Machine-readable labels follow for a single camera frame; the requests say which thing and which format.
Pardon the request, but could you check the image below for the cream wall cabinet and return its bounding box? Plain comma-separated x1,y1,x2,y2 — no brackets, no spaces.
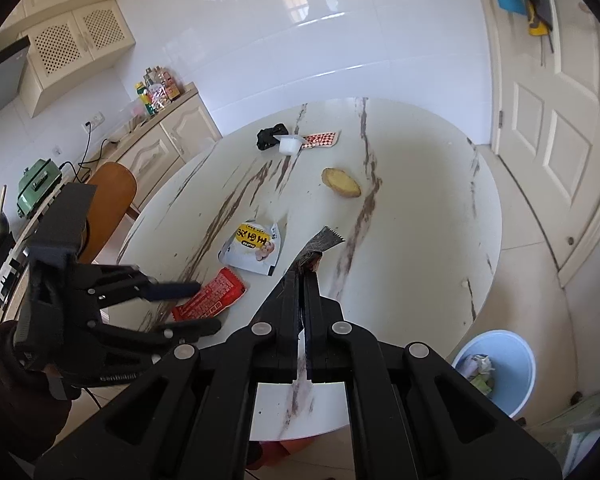
0,0,137,120

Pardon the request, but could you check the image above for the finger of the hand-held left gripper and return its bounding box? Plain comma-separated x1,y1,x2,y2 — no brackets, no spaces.
96,316,224,357
86,265,202,312

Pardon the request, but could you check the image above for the green electric cooker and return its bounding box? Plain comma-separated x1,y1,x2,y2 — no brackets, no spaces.
16,157,63,220

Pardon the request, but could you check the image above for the light blue plastic bin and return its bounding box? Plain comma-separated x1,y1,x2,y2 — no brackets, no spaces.
451,329,537,421

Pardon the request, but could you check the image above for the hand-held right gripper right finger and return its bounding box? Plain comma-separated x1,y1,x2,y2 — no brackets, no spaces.
304,267,565,480

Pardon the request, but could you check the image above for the white panel door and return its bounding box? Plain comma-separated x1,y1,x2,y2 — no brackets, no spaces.
480,0,600,286

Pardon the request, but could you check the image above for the silver foil wrapper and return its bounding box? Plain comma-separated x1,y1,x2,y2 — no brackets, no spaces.
279,225,347,282

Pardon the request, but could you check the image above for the black power cable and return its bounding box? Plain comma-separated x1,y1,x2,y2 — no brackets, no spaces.
60,124,112,182

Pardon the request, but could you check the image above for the yellow potato piece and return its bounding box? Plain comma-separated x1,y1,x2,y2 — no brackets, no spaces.
321,167,362,198

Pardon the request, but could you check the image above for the brown wooden chair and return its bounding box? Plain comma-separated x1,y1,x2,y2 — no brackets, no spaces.
82,161,138,266

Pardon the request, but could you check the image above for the cream base cabinet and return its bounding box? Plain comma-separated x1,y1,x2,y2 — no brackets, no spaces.
70,82,224,221

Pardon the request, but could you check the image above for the grey range hood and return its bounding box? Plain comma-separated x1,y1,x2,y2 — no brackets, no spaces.
0,35,31,131

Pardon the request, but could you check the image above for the black gas stove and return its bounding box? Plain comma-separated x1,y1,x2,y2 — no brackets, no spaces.
0,247,31,306

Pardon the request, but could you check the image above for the group of condiment bottles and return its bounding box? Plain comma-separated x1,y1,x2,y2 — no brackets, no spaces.
132,65,181,116

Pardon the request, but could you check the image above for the crumpled white paper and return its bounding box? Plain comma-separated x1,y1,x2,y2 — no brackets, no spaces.
462,354,492,378

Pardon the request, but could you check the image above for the green patterned mat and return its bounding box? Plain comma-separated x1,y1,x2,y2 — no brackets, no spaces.
525,390,600,467

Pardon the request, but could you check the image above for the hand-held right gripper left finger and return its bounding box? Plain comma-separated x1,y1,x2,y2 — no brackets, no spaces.
32,260,303,480

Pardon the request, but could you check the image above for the round marble table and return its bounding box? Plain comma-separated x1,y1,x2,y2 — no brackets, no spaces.
115,97,503,443

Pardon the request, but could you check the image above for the red checkered wrapper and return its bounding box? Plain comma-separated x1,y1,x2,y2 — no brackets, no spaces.
300,130,342,150

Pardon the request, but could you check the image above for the crumpled black cloth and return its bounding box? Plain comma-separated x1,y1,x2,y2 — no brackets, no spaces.
256,122,293,152

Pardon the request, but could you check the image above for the white and yellow snack packet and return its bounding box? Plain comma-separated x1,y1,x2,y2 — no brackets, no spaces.
217,219,281,278

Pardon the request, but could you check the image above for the small white plastic cup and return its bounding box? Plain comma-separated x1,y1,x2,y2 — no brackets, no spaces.
272,132,306,157

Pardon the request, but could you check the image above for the red snack packet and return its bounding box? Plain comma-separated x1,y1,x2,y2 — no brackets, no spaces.
171,266,247,322

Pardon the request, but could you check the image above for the person's left forearm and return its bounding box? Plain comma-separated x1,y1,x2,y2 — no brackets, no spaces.
0,320,76,463

